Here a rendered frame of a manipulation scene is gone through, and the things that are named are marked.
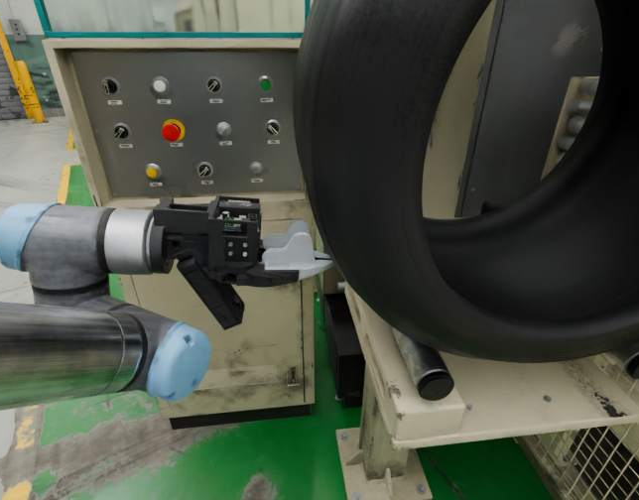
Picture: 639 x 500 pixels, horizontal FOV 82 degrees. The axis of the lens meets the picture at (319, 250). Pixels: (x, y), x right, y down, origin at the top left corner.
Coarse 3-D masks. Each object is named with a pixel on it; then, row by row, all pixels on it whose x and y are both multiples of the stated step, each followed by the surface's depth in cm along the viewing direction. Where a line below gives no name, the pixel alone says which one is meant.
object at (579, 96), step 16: (576, 80) 77; (592, 80) 75; (576, 96) 78; (592, 96) 79; (576, 112) 77; (560, 128) 81; (576, 128) 78; (560, 144) 82; (560, 160) 83; (544, 176) 87
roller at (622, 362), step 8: (632, 344) 48; (608, 352) 50; (616, 352) 49; (624, 352) 48; (632, 352) 47; (616, 360) 49; (624, 360) 48; (632, 360) 47; (624, 368) 48; (632, 368) 47; (632, 376) 48
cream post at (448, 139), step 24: (480, 24) 59; (480, 48) 60; (456, 72) 62; (480, 72) 62; (456, 96) 64; (456, 120) 66; (432, 144) 67; (456, 144) 68; (432, 168) 70; (456, 168) 70; (432, 192) 72; (456, 192) 73; (432, 216) 75; (360, 432) 125; (384, 432) 108; (384, 456) 114
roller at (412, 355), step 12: (396, 336) 52; (408, 348) 48; (420, 348) 47; (432, 348) 47; (408, 360) 47; (420, 360) 46; (432, 360) 45; (420, 372) 44; (432, 372) 44; (444, 372) 44; (420, 384) 44; (432, 384) 43; (444, 384) 44; (432, 396) 44; (444, 396) 45
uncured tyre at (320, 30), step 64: (320, 0) 34; (384, 0) 25; (448, 0) 24; (320, 64) 29; (384, 64) 26; (448, 64) 26; (320, 128) 31; (384, 128) 28; (320, 192) 33; (384, 192) 30; (576, 192) 64; (384, 256) 34; (448, 256) 66; (512, 256) 65; (576, 256) 60; (448, 320) 38; (512, 320) 41; (576, 320) 43
